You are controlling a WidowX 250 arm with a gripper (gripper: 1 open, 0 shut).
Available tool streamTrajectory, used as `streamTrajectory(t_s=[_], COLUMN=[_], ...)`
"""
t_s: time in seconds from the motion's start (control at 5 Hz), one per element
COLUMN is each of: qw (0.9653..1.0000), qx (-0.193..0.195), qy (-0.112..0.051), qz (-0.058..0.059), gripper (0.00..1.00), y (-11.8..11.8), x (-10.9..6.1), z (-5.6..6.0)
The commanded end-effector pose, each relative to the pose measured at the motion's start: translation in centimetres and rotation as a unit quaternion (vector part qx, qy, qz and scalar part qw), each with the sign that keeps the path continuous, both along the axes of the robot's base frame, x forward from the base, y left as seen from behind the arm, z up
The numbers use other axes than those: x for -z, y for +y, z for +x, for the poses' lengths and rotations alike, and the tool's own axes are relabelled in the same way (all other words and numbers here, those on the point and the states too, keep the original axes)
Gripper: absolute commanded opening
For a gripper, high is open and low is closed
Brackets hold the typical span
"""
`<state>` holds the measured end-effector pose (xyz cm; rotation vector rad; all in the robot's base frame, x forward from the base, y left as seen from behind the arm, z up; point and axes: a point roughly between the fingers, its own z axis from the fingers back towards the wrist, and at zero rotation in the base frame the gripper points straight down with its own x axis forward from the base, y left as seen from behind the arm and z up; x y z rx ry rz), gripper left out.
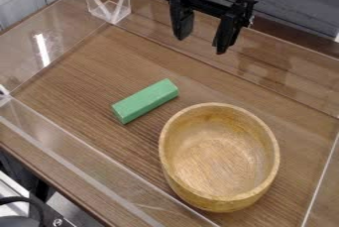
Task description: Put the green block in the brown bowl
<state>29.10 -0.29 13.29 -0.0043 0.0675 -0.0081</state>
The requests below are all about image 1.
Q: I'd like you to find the green rectangular block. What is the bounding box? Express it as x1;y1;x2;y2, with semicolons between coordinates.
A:
111;78;179;124

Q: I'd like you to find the brown wooden bowl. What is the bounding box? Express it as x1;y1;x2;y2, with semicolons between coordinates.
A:
159;102;281;213

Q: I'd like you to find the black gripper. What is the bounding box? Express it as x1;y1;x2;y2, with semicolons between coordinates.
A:
167;0;257;55

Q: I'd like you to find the black cable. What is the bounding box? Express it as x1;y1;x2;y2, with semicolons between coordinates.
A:
0;196;49;227

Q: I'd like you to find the clear acrylic corner bracket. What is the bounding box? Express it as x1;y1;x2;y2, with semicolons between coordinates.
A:
86;0;131;25

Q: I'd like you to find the black metal bracket with bolt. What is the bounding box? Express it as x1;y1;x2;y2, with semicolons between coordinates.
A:
30;193;78;227

